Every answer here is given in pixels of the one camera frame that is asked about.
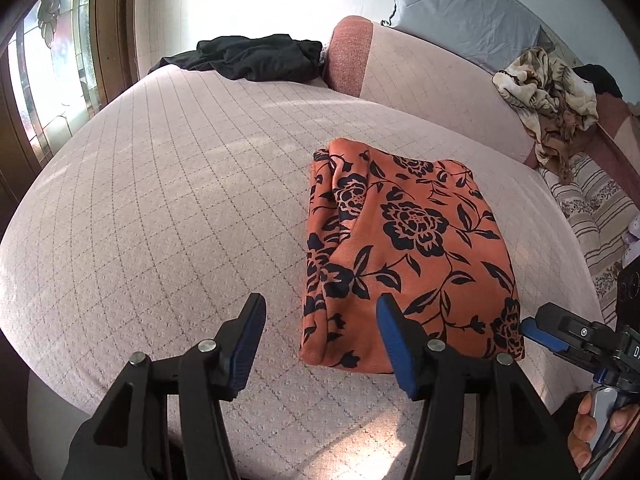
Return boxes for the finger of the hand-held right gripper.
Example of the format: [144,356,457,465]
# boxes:
[518,302,618,356]

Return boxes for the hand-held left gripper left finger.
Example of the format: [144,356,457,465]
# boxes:
[62,292,267,480]

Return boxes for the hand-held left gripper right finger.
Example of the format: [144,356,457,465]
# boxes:
[376,294,581,480]

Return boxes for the orange black floral shirt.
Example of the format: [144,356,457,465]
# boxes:
[298,137,526,375]

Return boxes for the black clothes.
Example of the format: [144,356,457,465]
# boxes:
[148,34,323,83]

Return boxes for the person's right hand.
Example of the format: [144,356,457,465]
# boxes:
[567,392,640,471]

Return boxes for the striped floral pillow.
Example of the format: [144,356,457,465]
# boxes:
[537,152,640,321]

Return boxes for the maroon striped cloth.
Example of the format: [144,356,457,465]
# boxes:
[595,92,640,161]

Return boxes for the brown cream floral blanket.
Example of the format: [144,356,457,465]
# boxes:
[492,46,599,183]

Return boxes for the dark cloth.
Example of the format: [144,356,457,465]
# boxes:
[572,63,623,98]

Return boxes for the pink quilted bolster cushion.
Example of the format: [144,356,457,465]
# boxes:
[322,15,541,166]

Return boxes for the grey-blue pillow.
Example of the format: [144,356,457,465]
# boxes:
[381,0,556,73]

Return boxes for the stained glass window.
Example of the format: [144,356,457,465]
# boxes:
[0,0,108,171]

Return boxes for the brown wooden window frame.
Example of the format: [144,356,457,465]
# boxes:
[90,0,141,101]

